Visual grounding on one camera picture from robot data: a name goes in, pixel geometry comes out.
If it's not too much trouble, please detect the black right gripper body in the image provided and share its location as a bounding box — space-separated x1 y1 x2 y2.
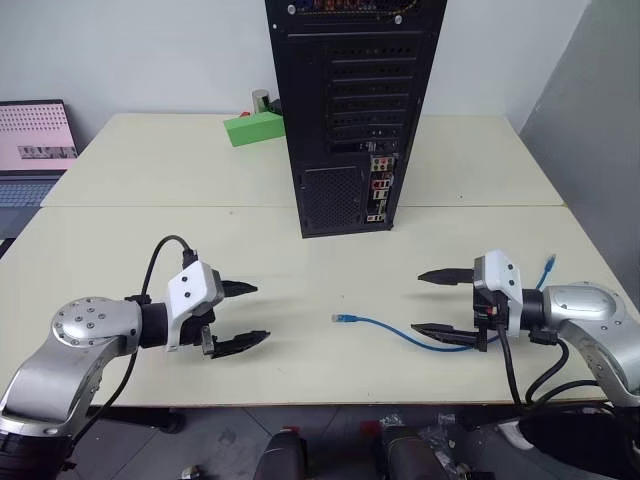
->
472 255 512 354

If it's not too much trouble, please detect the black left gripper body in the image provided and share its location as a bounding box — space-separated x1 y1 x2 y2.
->
178 269 227 357

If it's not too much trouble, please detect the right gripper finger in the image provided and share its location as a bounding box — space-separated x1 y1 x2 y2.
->
417 267 476 288
409 322 480 350

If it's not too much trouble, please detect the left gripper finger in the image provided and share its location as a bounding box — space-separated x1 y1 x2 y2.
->
222 280 259 300
210 329 272 361

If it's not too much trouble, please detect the black table leg caster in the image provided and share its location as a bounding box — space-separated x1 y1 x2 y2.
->
162 407 185 435

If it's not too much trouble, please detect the small dark rounded shape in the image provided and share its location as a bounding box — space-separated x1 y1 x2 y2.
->
253 426 310 480

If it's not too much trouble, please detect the large dark rounded shape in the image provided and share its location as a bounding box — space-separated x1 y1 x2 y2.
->
371 423 452 480

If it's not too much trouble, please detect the black glossy rounded shape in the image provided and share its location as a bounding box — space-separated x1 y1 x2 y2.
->
516 403 640 472

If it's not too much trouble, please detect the green rectangular box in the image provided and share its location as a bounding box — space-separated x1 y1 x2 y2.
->
222 111 287 149

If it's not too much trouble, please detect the black computer tower case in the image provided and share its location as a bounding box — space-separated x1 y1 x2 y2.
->
263 0 448 240

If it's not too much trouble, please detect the laptop with pink screen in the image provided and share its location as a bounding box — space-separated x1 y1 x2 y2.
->
0 99 80 242

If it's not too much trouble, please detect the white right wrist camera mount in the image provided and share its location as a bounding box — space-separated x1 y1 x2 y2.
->
473 250 525 338

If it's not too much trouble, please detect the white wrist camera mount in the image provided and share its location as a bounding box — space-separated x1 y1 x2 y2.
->
166 260 225 353
473 250 525 338

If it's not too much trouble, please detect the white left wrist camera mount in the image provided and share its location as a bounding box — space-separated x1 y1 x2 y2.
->
166 260 225 353

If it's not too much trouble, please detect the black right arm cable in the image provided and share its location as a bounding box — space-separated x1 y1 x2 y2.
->
492 304 619 417

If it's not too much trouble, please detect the blue ethernet cable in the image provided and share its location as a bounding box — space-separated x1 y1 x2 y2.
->
331 253 558 354

